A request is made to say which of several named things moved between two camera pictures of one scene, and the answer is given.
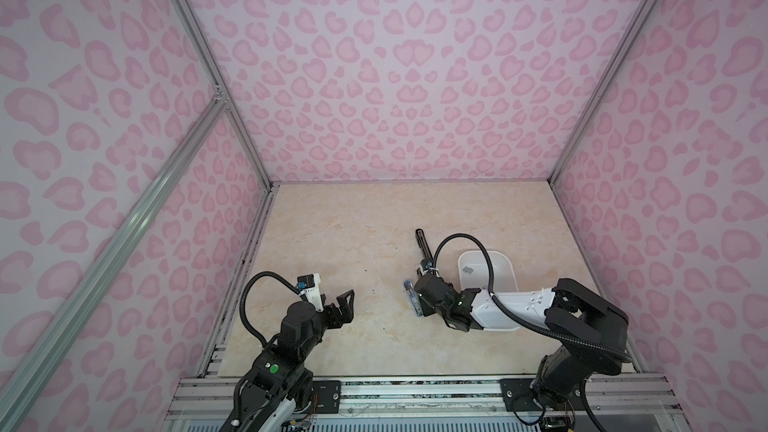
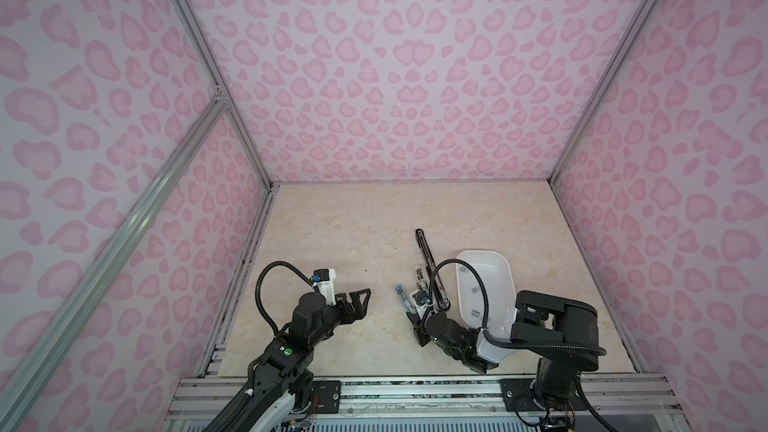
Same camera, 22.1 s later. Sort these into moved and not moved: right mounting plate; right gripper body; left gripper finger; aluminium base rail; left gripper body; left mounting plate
Moved: left gripper finger; right gripper body
Not moved: right mounting plate; aluminium base rail; left gripper body; left mounting plate
